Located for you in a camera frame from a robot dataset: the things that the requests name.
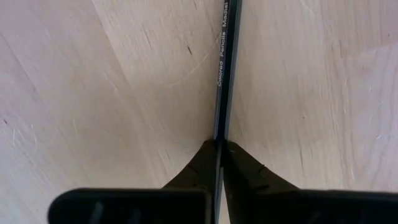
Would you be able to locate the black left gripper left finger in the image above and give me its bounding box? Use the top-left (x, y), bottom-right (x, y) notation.
top-left (47, 139), bottom-right (218, 224)

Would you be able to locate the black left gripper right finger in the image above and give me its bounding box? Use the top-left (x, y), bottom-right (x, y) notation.
top-left (222, 140), bottom-right (398, 224)

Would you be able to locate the black pencil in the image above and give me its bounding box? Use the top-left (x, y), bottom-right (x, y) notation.
top-left (212, 0), bottom-right (243, 224)

